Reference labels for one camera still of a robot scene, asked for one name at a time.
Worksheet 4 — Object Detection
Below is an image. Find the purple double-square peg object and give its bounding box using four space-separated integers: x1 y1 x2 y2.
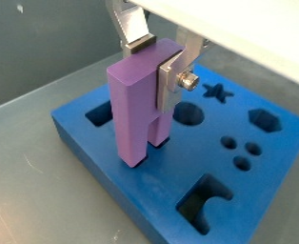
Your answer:
106 38 181 168

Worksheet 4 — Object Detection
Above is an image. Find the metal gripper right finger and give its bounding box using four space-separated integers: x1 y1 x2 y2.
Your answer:
155 27 209 112

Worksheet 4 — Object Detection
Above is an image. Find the blue foam shape board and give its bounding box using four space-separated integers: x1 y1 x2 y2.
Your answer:
51 66 299 244

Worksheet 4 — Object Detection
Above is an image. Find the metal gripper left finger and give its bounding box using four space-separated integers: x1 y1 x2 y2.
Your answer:
105 0 155 57

